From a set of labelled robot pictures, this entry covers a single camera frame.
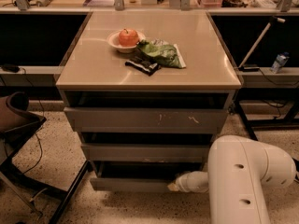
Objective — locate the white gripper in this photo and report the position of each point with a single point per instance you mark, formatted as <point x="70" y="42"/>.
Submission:
<point x="184" y="183"/>

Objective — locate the grey bottom drawer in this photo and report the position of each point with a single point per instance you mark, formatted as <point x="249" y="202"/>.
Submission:
<point x="139" y="176"/>

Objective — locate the grey drawer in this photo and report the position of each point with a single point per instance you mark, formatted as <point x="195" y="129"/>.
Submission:
<point x="145" y="120"/>
<point x="139" y="176"/>
<point x="144" y="153"/>

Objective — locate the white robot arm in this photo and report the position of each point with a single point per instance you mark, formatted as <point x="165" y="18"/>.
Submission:
<point x="238" y="169"/>

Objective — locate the grey middle drawer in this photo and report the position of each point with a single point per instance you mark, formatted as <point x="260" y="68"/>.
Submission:
<point x="144" y="153"/>

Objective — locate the grey drawer cabinet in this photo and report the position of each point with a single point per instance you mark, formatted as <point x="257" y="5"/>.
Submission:
<point x="96" y="76"/>

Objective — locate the grey top drawer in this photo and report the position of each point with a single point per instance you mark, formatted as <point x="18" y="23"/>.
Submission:
<point x="145" y="120"/>

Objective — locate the black snack wrapper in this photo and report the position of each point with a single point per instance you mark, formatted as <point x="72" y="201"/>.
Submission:
<point x="145" y="66"/>

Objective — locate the green chip bag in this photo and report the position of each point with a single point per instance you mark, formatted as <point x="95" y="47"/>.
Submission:
<point x="162" y="52"/>

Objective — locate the red apple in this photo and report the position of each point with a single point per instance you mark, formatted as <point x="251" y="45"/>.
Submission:
<point x="128" y="37"/>

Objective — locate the white bowl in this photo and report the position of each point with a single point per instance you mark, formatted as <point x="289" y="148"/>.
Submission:
<point x="113" y="41"/>

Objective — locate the brown office chair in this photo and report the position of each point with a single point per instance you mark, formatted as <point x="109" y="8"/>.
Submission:
<point x="17" y="124"/>

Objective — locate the plastic water bottle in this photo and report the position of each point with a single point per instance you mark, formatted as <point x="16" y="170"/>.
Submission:
<point x="279" y="62"/>

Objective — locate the white stick with black base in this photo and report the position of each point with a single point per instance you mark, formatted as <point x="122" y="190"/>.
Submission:
<point x="272" y="21"/>

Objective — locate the black device on ledge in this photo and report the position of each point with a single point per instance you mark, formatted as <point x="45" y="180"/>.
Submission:
<point x="10" y="68"/>

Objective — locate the black table leg frame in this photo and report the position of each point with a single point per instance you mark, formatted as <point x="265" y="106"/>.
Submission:
<point x="289" y="121"/>

